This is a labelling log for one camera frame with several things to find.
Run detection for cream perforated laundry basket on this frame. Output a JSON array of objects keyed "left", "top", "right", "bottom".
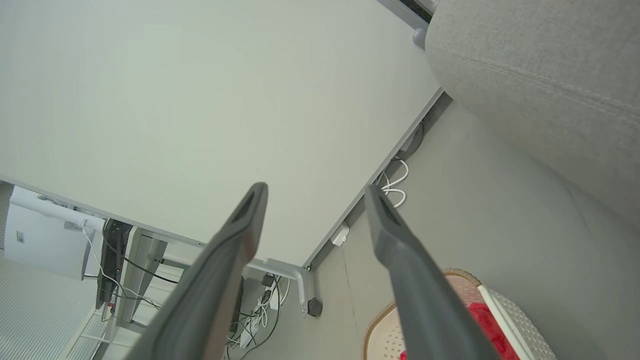
[{"left": 362, "top": 268, "right": 558, "bottom": 360}]

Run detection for white power strip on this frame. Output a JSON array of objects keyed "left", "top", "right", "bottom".
[{"left": 239, "top": 320, "right": 261, "bottom": 349}]

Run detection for red basketball shorts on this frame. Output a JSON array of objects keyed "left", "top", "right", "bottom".
[{"left": 400, "top": 302, "right": 521, "bottom": 360}]

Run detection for black flat device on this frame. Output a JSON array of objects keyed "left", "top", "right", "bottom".
[{"left": 96, "top": 218, "right": 134, "bottom": 311}]

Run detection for white partition panel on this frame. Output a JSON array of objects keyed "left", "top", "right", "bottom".
[{"left": 0, "top": 0, "right": 444, "bottom": 268}]

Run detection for grey slanted table leg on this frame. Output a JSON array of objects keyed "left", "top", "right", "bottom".
[{"left": 116, "top": 227, "right": 169, "bottom": 326}]

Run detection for long grey partition foot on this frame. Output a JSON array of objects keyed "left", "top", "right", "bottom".
[{"left": 250, "top": 257, "right": 309, "bottom": 317}]

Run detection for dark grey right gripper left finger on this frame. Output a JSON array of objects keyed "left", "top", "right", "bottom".
[{"left": 125, "top": 182, "right": 269, "bottom": 360}]

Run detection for thin white hanging cable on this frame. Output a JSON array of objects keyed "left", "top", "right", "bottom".
[{"left": 81, "top": 227, "right": 162, "bottom": 308}]

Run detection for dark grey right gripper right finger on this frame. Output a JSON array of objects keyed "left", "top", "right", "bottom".
[{"left": 364, "top": 183, "right": 502, "bottom": 360}]

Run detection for white box appliance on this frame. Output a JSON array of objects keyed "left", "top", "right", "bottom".
[{"left": 4, "top": 186, "right": 97, "bottom": 281}]

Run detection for grey fabric sofa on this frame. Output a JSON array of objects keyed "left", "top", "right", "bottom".
[{"left": 425, "top": 0, "right": 640, "bottom": 233}]

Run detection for white looped floor cable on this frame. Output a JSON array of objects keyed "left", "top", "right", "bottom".
[{"left": 377, "top": 157, "right": 411, "bottom": 209}]

